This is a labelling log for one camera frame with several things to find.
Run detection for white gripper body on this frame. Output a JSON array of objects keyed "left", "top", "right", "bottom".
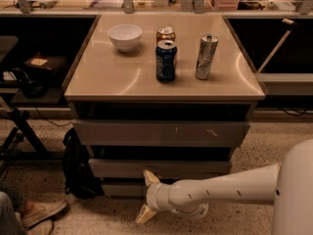
[{"left": 145, "top": 181, "right": 209, "bottom": 220}]

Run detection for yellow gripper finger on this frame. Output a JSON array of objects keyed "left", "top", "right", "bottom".
[
  {"left": 143, "top": 169, "right": 159, "bottom": 187},
  {"left": 136, "top": 204, "right": 157, "bottom": 224}
]

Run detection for grey drawer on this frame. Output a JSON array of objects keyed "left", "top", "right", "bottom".
[
  {"left": 73, "top": 119, "right": 249, "bottom": 147},
  {"left": 89, "top": 159, "right": 231, "bottom": 179}
]

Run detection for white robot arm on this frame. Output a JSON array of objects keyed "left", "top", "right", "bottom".
[{"left": 136, "top": 139, "right": 313, "bottom": 235}]

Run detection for grey drawer cabinet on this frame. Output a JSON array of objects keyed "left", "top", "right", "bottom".
[{"left": 65, "top": 13, "right": 265, "bottom": 197}]

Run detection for black backpack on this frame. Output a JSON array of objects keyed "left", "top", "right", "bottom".
[{"left": 62, "top": 128, "right": 104, "bottom": 200}]

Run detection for blue pepsi can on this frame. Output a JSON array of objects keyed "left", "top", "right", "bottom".
[{"left": 156, "top": 40, "right": 177, "bottom": 82}]

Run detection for person leg in jeans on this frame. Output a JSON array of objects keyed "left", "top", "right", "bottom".
[{"left": 0, "top": 181, "right": 26, "bottom": 235}]

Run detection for white ceramic bowl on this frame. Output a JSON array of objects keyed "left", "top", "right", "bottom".
[{"left": 108, "top": 23, "right": 142, "bottom": 52}]

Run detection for orange soda can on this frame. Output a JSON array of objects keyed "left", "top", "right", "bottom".
[{"left": 156, "top": 26, "right": 176, "bottom": 42}]

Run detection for tall silver energy can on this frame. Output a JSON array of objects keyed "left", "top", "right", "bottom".
[{"left": 195, "top": 34, "right": 218, "bottom": 80}]

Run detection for black headphones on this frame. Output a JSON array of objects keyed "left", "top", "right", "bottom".
[{"left": 13, "top": 68, "right": 48, "bottom": 99}]

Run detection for black box with label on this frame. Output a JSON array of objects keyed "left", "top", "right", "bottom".
[{"left": 23, "top": 53, "right": 69, "bottom": 71}]

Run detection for white stick with tip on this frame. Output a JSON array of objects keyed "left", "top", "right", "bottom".
[{"left": 257, "top": 18, "right": 297, "bottom": 73}]

